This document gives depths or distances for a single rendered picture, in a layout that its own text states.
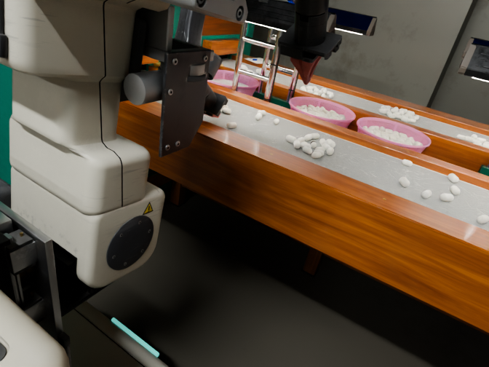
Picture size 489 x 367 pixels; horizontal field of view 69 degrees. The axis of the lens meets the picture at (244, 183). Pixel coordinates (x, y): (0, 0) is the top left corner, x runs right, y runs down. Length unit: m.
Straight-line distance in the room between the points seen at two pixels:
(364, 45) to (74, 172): 2.63
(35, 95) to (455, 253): 0.82
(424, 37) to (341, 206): 2.15
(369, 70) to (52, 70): 2.66
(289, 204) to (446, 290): 0.40
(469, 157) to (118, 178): 1.31
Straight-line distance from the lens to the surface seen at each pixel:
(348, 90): 1.94
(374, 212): 0.86
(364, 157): 1.17
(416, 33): 2.91
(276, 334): 1.50
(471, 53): 1.08
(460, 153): 1.57
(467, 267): 0.90
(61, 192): 0.60
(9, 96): 1.63
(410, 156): 1.24
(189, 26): 0.97
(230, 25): 2.15
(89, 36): 0.51
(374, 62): 2.96
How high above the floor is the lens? 1.15
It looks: 29 degrees down
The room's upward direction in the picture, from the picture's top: 11 degrees clockwise
